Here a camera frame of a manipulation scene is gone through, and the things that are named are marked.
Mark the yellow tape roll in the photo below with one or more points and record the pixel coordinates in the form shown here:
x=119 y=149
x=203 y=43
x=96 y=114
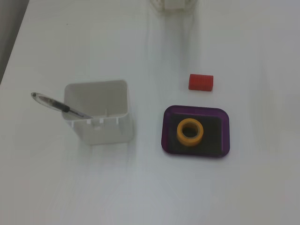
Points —
x=179 y=134

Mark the black clear ballpoint pen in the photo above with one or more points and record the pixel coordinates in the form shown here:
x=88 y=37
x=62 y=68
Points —
x=61 y=106

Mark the white plastic pen holder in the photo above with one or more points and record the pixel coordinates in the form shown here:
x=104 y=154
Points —
x=105 y=133

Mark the purple metal tray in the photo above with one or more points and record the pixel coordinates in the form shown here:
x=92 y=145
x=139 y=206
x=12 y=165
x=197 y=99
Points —
x=215 y=131

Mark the red ribbed block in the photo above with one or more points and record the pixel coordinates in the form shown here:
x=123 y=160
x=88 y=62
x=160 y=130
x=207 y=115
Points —
x=200 y=82

